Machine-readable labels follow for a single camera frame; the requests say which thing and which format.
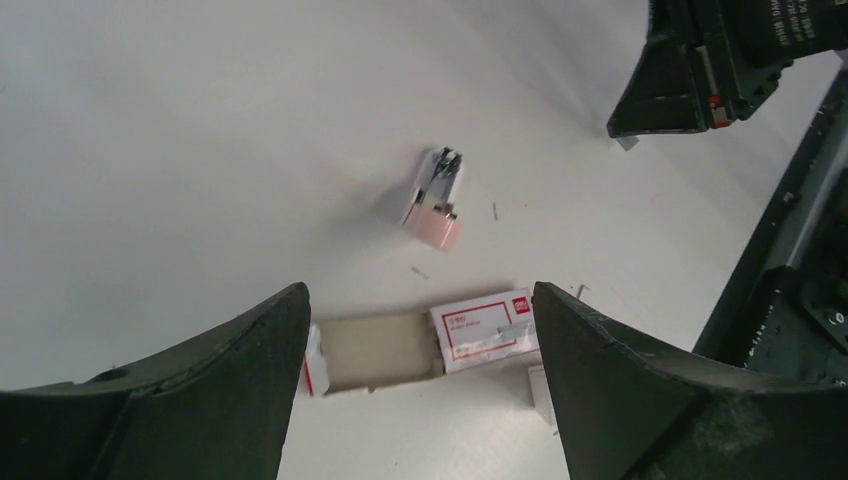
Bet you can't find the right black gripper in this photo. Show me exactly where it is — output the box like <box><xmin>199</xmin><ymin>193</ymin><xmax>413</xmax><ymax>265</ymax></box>
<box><xmin>607</xmin><ymin>1</ymin><xmax>847</xmax><ymax>138</ymax></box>

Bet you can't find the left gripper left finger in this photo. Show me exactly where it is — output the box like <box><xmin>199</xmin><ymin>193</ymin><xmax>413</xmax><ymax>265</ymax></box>
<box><xmin>1</xmin><ymin>283</ymin><xmax>311</xmax><ymax>479</ymax></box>

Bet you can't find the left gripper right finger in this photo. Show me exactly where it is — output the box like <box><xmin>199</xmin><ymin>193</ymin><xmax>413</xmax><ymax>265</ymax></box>
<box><xmin>532</xmin><ymin>282</ymin><xmax>847</xmax><ymax>479</ymax></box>

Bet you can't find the red white staple box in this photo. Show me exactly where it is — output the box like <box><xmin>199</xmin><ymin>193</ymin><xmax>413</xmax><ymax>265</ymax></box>
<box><xmin>303</xmin><ymin>288</ymin><xmax>541</xmax><ymax>397</ymax></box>

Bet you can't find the single loose bent staple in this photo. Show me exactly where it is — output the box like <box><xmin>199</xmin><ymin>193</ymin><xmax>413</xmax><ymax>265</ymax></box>
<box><xmin>575</xmin><ymin>284</ymin><xmax>589</xmax><ymax>299</ymax></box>

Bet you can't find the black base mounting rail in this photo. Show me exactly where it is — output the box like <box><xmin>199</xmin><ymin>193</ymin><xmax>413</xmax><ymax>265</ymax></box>
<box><xmin>693</xmin><ymin>70</ymin><xmax>847</xmax><ymax>387</ymax></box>

